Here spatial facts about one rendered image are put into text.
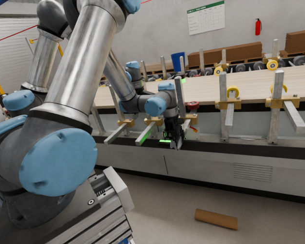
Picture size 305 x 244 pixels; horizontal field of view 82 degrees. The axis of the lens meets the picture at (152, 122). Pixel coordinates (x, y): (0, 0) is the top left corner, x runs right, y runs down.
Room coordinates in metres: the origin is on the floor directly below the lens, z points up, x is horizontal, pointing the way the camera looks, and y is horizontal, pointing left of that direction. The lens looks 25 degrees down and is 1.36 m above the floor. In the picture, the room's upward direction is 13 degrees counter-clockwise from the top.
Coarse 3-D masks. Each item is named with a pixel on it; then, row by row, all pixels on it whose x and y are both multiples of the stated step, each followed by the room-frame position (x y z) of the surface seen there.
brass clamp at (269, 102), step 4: (284, 96) 0.79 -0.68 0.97; (288, 96) 0.78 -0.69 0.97; (268, 100) 0.80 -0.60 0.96; (272, 100) 0.79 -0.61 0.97; (276, 100) 0.78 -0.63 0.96; (280, 100) 0.77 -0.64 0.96; (284, 100) 0.76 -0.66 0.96; (288, 100) 0.75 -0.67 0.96; (292, 100) 0.75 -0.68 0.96; (296, 100) 0.74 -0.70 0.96; (268, 104) 0.79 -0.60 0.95; (272, 104) 0.78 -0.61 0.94; (276, 104) 0.78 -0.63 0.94; (280, 104) 0.77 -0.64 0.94; (296, 104) 0.74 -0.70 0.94
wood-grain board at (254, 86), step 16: (192, 80) 1.77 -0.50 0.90; (208, 80) 1.63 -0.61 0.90; (240, 80) 1.41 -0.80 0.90; (256, 80) 1.32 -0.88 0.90; (272, 80) 1.24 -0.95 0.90; (288, 80) 1.17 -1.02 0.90; (304, 80) 1.10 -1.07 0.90; (96, 96) 2.03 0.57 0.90; (176, 96) 1.38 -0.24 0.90; (192, 96) 1.29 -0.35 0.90; (208, 96) 1.21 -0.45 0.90; (240, 96) 1.08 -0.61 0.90; (256, 96) 1.02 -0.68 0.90; (304, 96) 0.87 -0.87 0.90
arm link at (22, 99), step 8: (8, 96) 0.79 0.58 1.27; (16, 96) 0.76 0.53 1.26; (24, 96) 0.77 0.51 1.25; (32, 96) 0.80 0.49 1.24; (8, 104) 0.74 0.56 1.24; (16, 104) 0.74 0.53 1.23; (24, 104) 0.75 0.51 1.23; (32, 104) 0.78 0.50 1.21; (40, 104) 0.85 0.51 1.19; (16, 112) 0.74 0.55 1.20; (24, 112) 0.74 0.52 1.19
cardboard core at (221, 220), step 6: (198, 210) 0.94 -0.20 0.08; (204, 210) 0.94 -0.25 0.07; (198, 216) 0.90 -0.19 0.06; (204, 216) 0.89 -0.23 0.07; (210, 216) 0.87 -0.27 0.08; (216, 216) 0.86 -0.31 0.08; (222, 216) 0.85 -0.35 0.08; (228, 216) 0.84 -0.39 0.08; (210, 222) 0.85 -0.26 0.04; (216, 222) 0.83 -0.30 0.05; (222, 222) 0.82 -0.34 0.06; (228, 222) 0.80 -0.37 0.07; (234, 222) 0.79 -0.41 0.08; (234, 228) 0.77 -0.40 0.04
